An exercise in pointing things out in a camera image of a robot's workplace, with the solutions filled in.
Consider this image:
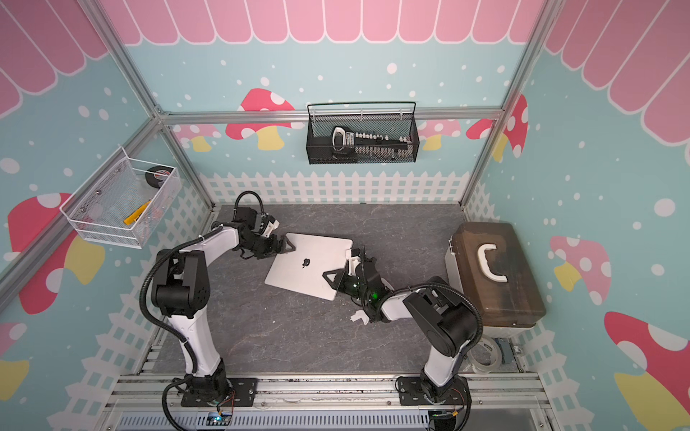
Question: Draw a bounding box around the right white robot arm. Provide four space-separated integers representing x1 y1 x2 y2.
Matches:
323 249 483 405

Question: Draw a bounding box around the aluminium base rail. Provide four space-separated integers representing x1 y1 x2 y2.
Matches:
95 373 560 430

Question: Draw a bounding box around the clear tape roll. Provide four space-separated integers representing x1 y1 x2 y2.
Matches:
467 337 503 374

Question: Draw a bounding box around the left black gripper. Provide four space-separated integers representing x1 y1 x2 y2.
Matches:
239 232 295 259

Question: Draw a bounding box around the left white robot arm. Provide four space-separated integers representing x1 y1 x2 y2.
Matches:
139 190 296 405

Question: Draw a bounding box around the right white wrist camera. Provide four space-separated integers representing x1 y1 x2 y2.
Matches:
347 256 361 277

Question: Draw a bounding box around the black wire mesh basket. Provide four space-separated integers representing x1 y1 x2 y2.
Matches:
305 102 420 164

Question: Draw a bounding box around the yellow tool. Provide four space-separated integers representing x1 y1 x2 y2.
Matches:
123 200 150 226

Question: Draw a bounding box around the white wire mesh basket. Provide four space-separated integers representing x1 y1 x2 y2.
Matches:
60 148 181 249

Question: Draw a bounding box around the brown lidded storage box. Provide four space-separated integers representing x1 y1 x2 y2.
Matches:
445 222 546 338

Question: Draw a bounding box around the socket bit set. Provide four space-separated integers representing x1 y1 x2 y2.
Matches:
330 127 416 163

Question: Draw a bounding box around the black tape roll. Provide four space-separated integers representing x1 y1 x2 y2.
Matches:
145 165 172 190

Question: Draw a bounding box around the silver laptop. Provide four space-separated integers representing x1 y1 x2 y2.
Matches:
264 233 353 301

